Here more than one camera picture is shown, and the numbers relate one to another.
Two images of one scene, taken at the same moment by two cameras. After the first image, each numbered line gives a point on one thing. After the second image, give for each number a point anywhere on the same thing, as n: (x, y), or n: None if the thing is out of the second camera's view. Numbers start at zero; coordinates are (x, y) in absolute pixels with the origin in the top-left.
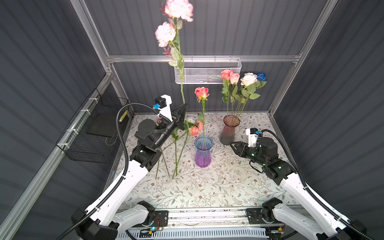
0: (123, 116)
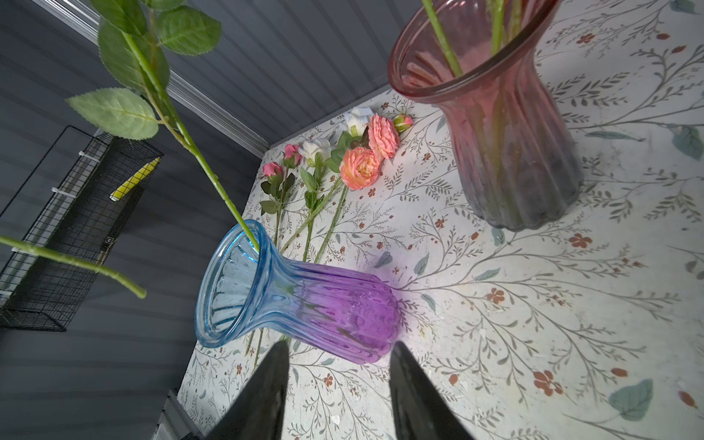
0: (134, 178)
